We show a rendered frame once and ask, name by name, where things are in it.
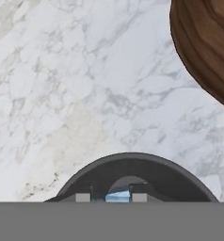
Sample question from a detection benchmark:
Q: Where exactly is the pale blue ice cube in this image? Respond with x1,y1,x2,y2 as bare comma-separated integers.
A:
104,184,133,203

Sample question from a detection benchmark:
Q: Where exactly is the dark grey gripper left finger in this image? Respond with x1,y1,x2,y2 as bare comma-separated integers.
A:
43,185,95,203

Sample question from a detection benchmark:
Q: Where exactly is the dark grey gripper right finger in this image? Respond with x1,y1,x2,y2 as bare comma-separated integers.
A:
129,183,172,203

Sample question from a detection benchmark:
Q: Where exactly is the brown wooden bowl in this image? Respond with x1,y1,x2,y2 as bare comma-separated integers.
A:
168,0,224,110

